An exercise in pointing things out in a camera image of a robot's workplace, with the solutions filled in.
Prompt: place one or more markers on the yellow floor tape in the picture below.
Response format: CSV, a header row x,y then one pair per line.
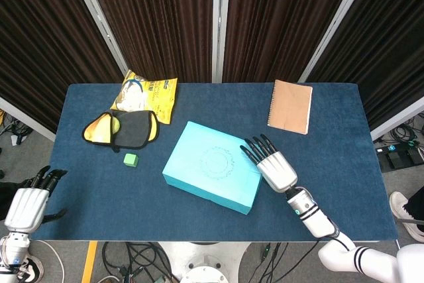
x,y
89,263

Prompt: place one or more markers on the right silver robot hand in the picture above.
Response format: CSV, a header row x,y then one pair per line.
x,y
276,170

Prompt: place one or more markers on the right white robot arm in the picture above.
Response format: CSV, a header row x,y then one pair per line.
x,y
314,218

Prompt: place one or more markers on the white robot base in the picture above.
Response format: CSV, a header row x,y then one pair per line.
x,y
205,260

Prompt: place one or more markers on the white double partition post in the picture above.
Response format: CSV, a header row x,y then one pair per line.
x,y
220,14

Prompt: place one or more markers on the white partition bottom rail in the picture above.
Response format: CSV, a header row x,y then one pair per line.
x,y
30,119
397,120

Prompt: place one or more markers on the white and black sneaker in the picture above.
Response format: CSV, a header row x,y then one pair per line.
x,y
33,269

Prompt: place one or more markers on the brown spiral notebook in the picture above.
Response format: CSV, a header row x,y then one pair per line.
x,y
289,107

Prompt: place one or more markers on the yellow-green ball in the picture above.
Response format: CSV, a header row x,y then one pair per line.
x,y
116,125

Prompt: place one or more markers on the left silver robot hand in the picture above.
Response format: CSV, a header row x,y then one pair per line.
x,y
24,208

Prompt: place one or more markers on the yellow snack bag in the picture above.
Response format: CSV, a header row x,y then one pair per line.
x,y
145,97

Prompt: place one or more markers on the yellow and grey cloth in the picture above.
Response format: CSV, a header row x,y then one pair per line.
x,y
132,130

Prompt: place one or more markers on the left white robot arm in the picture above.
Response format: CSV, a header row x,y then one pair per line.
x,y
13,250

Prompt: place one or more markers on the black foot pedal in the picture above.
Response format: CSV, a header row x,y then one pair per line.
x,y
397,158

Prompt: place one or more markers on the green cube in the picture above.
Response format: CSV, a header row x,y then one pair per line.
x,y
130,160

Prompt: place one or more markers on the black trouser leg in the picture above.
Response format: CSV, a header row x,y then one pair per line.
x,y
415,201

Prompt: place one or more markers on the light blue shoe box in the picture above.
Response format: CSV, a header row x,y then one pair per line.
x,y
205,163

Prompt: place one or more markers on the dark brown curtain panel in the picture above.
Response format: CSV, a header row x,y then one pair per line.
x,y
281,14
391,47
159,14
39,31

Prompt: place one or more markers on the blue table cover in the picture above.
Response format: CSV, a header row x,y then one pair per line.
x,y
99,197

